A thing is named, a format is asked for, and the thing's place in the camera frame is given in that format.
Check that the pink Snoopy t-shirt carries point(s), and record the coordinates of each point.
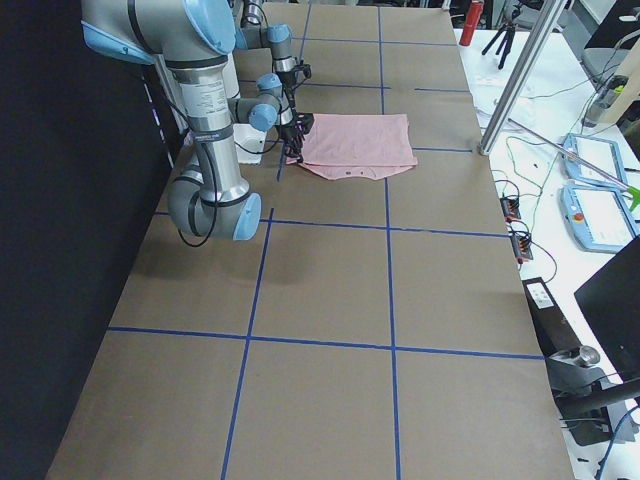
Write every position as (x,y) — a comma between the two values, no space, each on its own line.
(342,146)

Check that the aluminium frame post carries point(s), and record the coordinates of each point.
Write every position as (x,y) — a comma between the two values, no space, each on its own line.
(546,21)

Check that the orange black connector block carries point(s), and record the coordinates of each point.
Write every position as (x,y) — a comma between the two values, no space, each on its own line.
(510,206)

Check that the upper blue teach pendant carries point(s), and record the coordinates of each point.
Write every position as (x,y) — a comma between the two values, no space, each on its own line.
(604,154)

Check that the blue teach pendant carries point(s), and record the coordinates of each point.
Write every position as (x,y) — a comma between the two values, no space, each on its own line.
(598,218)
(604,154)

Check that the black tripod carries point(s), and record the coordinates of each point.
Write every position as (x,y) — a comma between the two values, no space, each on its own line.
(502,37)

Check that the black power box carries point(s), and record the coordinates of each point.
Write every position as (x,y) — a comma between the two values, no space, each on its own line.
(553,331)

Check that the grabber reach tool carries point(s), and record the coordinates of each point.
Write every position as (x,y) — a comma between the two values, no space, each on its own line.
(631,190)

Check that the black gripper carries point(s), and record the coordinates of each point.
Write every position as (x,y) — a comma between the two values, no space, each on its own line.
(284,78)
(291,136)

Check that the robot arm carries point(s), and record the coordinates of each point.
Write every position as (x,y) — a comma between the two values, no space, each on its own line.
(255,32)
(196,39)

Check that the red cylinder bottle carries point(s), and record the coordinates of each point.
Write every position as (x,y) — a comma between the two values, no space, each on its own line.
(472,19)

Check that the black monitor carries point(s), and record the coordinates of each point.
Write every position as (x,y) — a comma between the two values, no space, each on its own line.
(609,302)

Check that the lower blue teach pendant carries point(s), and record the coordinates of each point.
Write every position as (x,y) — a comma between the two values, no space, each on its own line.
(598,218)

